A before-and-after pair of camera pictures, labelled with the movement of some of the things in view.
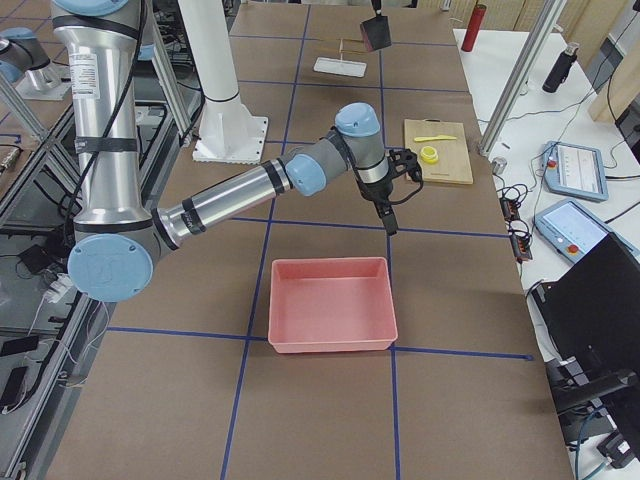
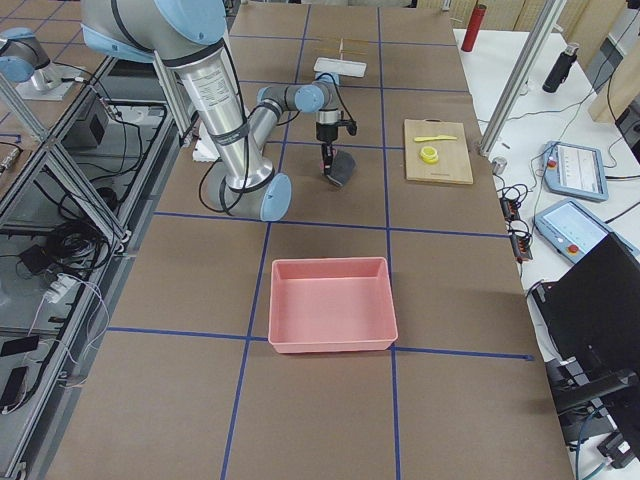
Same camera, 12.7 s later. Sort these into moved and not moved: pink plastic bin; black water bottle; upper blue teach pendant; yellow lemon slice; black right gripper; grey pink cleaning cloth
Moved: black right gripper; grey pink cleaning cloth
Not moved: yellow lemon slice; black water bottle; upper blue teach pendant; pink plastic bin
